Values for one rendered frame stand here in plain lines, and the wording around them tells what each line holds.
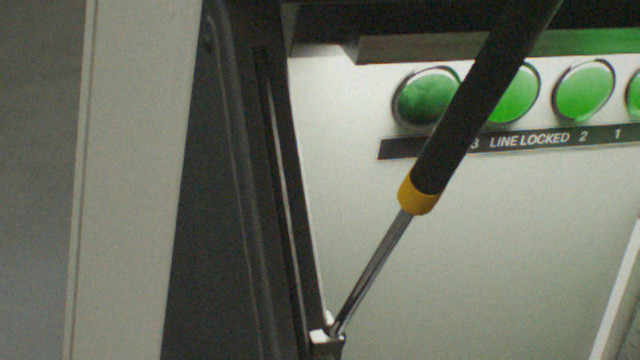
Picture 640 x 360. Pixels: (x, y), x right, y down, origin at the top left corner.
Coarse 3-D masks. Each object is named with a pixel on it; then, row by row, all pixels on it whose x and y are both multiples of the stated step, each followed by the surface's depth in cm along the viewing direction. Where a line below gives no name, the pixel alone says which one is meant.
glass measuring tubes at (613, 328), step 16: (624, 256) 105; (624, 272) 105; (624, 288) 105; (608, 304) 107; (624, 304) 106; (608, 320) 107; (624, 320) 107; (608, 336) 108; (624, 336) 108; (592, 352) 110; (608, 352) 109; (624, 352) 107
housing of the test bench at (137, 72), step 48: (96, 0) 108; (144, 0) 95; (192, 0) 84; (96, 48) 109; (144, 48) 96; (192, 48) 86; (96, 96) 111; (144, 96) 97; (96, 144) 112; (144, 144) 98; (96, 192) 113; (144, 192) 99; (96, 240) 114; (144, 240) 100; (96, 288) 116; (144, 288) 101; (96, 336) 117; (144, 336) 102
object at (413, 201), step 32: (512, 0) 52; (544, 0) 50; (512, 32) 52; (480, 64) 55; (512, 64) 54; (480, 96) 56; (448, 128) 58; (480, 128) 58; (416, 160) 62; (448, 160) 60; (416, 192) 62; (384, 256) 68; (320, 352) 76
